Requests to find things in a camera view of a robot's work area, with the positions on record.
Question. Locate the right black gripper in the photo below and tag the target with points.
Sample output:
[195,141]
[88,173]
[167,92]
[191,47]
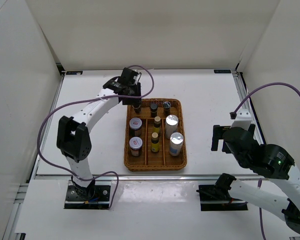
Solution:
[217,130]

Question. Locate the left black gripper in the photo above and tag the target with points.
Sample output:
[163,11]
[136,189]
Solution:
[134,101]

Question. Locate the dark spice jar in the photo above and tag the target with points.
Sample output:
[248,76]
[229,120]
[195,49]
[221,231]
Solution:
[137,108]
[153,109]
[166,108]

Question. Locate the jar white red lid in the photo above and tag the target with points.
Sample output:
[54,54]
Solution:
[135,127]
[136,144]

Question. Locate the white can blue label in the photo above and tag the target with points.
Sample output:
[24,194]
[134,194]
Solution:
[176,143]

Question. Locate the white can silver lid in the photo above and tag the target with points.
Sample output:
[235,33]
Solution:
[171,125]

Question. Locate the yellow bottle beige cap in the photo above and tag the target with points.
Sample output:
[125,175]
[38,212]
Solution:
[157,125]
[155,145]

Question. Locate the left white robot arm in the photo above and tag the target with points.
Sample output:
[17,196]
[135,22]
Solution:
[73,134]

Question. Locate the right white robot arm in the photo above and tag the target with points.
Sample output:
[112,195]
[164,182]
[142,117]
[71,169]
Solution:
[267,160]

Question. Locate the woven wicker tray basket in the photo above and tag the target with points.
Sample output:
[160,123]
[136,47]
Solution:
[148,160]

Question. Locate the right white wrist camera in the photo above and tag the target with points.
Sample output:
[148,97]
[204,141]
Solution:
[241,119]

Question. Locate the right aluminium frame rail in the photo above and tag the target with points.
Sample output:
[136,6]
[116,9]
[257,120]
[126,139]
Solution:
[248,104]

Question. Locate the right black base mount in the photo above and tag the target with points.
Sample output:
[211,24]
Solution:
[211,201]

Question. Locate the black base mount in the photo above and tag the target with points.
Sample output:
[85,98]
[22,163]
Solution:
[211,201]
[100,199]

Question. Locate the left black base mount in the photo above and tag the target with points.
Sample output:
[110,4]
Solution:
[100,199]

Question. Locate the front aluminium frame rail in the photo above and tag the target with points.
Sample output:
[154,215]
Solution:
[57,184]

